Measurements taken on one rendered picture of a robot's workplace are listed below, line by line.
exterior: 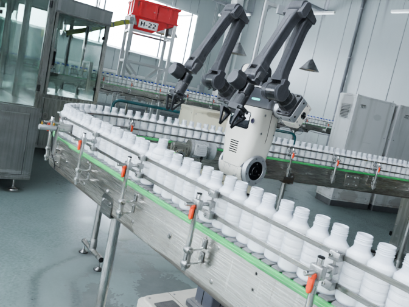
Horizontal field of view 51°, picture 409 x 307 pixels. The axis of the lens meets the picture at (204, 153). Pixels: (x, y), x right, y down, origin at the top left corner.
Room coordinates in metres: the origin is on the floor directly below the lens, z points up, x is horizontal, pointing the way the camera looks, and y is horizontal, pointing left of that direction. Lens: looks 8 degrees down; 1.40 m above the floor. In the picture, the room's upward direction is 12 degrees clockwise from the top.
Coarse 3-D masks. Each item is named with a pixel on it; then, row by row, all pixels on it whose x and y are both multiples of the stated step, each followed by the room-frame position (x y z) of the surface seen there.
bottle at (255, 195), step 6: (252, 186) 1.22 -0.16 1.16; (252, 192) 1.21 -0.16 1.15; (258, 192) 1.20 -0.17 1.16; (252, 198) 1.20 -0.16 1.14; (258, 198) 1.20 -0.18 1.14; (246, 204) 1.20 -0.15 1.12; (252, 204) 1.19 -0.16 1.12; (258, 204) 1.20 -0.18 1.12; (240, 216) 1.22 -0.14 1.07; (246, 216) 1.19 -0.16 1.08; (252, 216) 1.19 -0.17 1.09; (240, 222) 1.21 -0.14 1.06; (246, 222) 1.19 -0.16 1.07; (252, 222) 1.19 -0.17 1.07; (246, 228) 1.19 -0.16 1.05; (240, 234) 1.20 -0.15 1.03; (240, 240) 1.19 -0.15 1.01; (246, 240) 1.19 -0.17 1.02
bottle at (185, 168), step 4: (184, 160) 1.48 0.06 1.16; (188, 160) 1.47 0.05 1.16; (192, 160) 1.48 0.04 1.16; (184, 164) 1.48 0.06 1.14; (188, 164) 1.47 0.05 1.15; (180, 168) 1.48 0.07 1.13; (184, 168) 1.47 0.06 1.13; (188, 168) 1.47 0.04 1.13; (180, 172) 1.47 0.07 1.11; (184, 172) 1.46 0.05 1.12; (176, 180) 1.48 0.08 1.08; (180, 180) 1.47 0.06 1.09; (176, 184) 1.48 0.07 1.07; (180, 184) 1.46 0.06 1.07; (176, 188) 1.47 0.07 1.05; (180, 188) 1.46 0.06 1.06; (180, 192) 1.46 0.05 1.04; (172, 196) 1.49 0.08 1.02; (172, 200) 1.48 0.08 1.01; (176, 200) 1.47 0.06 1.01
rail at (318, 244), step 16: (144, 176) 1.62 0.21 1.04; (176, 192) 1.45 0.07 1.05; (224, 224) 1.24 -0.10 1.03; (272, 224) 1.10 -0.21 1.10; (256, 240) 1.13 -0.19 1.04; (304, 240) 1.02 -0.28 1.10; (288, 256) 1.04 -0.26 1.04; (368, 272) 0.88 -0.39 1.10; (336, 288) 0.93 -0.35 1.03; (400, 288) 0.82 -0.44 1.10; (368, 304) 0.86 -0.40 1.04
